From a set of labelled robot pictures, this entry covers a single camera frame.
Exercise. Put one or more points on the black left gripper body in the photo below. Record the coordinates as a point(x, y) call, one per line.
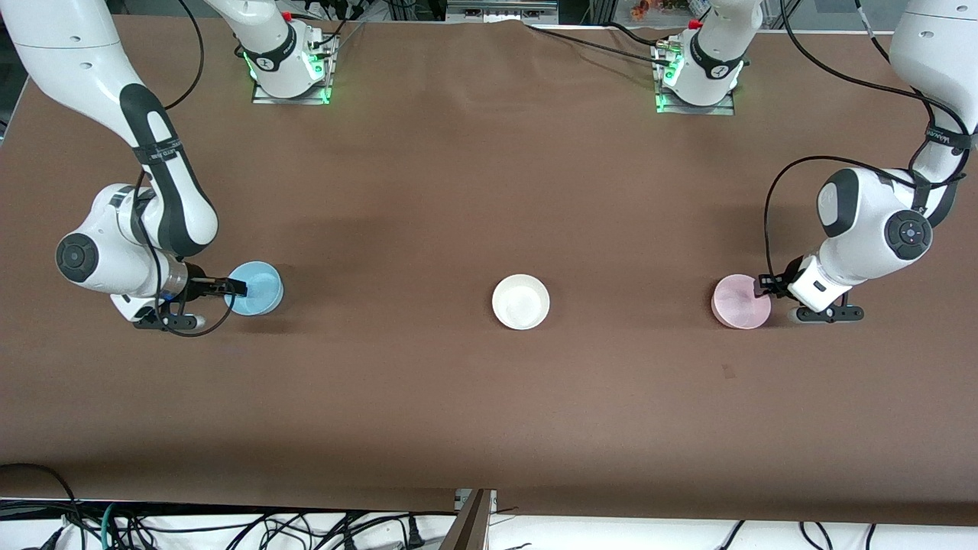
point(782, 280)

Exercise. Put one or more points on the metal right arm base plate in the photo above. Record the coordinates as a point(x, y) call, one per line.
point(263, 97)

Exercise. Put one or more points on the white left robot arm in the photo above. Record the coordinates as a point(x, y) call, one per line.
point(863, 221)

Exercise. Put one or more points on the blue bowl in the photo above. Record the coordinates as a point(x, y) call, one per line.
point(263, 294)

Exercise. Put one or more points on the aluminium frame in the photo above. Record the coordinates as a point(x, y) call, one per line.
point(500, 9)

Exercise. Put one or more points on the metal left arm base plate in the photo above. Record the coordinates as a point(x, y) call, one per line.
point(695, 109)

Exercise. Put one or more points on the dark wooden beam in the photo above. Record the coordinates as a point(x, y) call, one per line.
point(467, 531)

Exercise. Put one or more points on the colourful background items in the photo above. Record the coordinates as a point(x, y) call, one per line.
point(657, 8)

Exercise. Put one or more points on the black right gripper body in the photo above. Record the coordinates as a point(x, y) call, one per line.
point(198, 285)

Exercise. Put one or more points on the brown table cover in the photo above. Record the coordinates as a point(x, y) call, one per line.
point(458, 191)

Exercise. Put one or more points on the pink bowl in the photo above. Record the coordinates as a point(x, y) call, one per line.
point(737, 305)

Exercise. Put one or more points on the white bowl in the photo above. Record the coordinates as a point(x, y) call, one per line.
point(521, 302)

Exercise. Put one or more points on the black power plug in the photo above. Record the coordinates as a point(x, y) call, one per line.
point(415, 532)

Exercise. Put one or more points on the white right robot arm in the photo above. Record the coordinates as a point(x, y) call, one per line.
point(76, 46)

